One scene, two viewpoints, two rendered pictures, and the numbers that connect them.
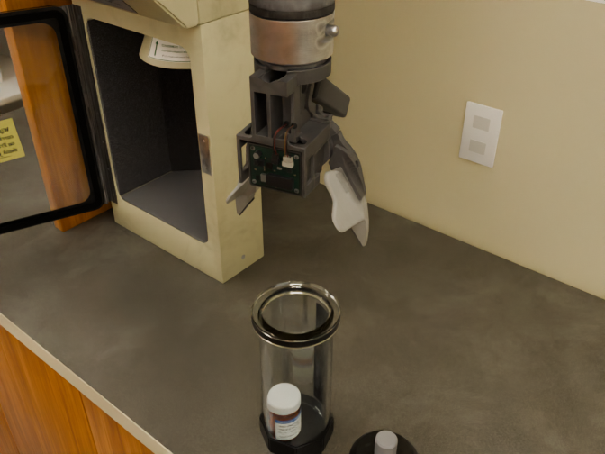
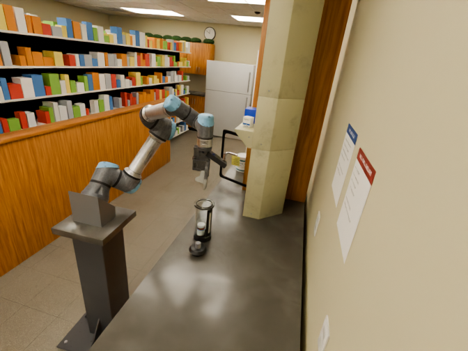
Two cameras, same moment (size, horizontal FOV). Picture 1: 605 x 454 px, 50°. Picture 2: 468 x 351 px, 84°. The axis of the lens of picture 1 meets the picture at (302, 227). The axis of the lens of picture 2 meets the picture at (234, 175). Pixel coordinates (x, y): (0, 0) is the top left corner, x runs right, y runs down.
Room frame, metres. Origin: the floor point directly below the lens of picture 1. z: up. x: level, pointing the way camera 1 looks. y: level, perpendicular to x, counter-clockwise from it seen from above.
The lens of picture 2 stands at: (0.16, -1.14, 1.88)
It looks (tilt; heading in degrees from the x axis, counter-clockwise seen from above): 24 degrees down; 63
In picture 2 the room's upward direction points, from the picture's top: 6 degrees clockwise
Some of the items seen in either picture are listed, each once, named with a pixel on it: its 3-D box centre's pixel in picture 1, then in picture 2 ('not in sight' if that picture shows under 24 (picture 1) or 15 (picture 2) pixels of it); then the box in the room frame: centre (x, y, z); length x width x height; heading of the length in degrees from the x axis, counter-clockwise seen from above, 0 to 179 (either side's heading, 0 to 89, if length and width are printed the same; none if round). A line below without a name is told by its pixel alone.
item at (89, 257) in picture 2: not in sight; (104, 280); (0.05, 0.37, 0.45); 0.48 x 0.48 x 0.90; 53
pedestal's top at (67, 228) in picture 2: not in sight; (97, 221); (0.05, 0.37, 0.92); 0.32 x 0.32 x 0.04; 53
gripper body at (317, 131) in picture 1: (290, 121); (202, 157); (0.56, 0.01, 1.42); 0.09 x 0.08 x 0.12; 156
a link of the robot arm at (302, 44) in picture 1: (294, 35); (205, 142); (0.57, 0.01, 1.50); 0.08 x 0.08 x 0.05
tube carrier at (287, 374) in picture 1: (296, 370); (203, 219); (0.59, 0.01, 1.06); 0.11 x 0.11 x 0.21
